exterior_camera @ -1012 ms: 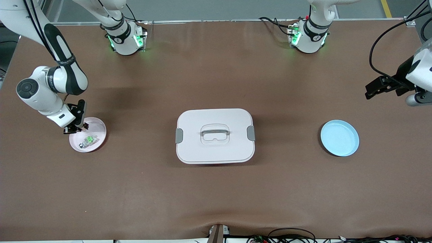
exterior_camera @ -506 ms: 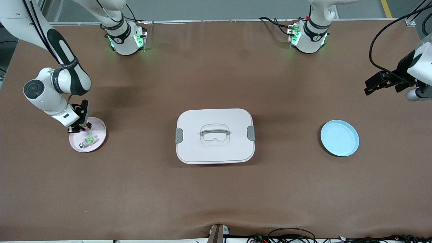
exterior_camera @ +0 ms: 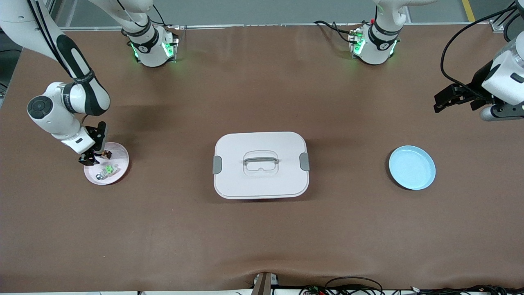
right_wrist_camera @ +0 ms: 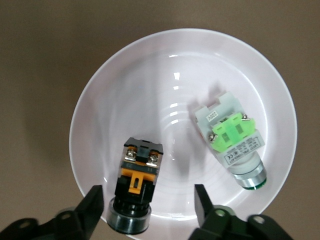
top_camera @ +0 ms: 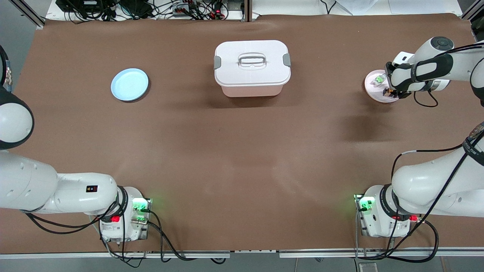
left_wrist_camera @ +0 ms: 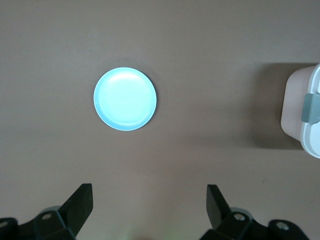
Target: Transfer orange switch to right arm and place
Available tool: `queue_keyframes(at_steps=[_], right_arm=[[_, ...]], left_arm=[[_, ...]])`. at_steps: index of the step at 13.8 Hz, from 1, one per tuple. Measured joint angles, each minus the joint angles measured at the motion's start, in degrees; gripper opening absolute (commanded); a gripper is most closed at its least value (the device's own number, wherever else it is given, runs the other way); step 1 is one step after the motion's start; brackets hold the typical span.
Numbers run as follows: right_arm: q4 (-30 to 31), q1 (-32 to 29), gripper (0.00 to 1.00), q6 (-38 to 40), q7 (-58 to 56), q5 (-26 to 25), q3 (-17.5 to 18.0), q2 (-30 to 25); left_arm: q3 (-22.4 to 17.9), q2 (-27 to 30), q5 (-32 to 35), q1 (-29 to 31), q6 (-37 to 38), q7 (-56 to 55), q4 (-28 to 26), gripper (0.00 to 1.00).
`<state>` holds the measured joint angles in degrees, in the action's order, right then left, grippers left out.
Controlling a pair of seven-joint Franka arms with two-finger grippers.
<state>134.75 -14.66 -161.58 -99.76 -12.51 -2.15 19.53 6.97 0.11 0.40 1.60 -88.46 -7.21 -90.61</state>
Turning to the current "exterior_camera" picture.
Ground black arm base cable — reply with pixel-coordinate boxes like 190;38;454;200
314;20;361;45

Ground metal clamp bracket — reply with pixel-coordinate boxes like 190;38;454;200
252;272;280;295

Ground white lidded box grey latches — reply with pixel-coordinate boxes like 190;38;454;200
212;131;310;200

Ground tangled cable bundle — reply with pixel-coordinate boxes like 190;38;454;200
299;277;524;295

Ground green push-button switch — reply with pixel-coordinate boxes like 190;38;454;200
95;163;120;181

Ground aluminium table edge rail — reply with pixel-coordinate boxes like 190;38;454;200
57;23;498;32

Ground pink round plate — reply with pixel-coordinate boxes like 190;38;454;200
84;142;130;186

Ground blue round plate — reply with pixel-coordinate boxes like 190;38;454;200
388;145;437;191

